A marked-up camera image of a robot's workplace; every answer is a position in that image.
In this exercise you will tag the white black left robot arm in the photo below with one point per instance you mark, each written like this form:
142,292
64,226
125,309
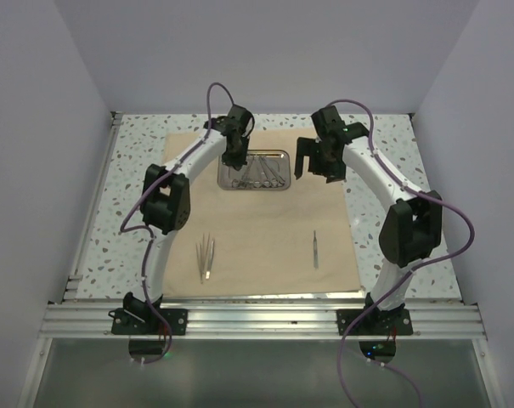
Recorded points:
165,206

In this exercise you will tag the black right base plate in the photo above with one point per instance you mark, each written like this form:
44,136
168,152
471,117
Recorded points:
377,323

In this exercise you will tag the steel hemostat clamp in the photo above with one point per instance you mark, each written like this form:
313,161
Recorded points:
243,181

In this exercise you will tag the steel surgical scissors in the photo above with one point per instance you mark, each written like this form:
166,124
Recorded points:
275,179
260,178

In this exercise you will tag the blunt steel forceps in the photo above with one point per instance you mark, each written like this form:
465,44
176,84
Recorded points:
208,259

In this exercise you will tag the steel instrument tray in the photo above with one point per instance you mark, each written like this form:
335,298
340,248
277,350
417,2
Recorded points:
279,160

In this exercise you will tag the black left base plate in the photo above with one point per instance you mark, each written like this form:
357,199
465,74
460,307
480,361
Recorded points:
127,324

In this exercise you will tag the beige cloth wrap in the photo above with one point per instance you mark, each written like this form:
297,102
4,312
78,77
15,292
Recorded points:
264,240

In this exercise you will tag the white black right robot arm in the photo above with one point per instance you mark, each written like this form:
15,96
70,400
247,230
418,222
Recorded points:
412,227

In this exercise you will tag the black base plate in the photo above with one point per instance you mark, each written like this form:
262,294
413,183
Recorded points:
127,324
377,323

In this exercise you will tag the aluminium extrusion rail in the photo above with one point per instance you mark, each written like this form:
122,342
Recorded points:
276,319

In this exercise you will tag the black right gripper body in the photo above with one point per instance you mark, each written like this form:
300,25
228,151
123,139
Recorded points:
320,163

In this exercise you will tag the pointed steel tweezers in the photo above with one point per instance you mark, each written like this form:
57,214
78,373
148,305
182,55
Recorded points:
201,252

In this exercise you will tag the steel scalpel handle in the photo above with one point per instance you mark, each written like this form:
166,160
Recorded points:
315,250

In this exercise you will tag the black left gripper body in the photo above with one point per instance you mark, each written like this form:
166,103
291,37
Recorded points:
236,157

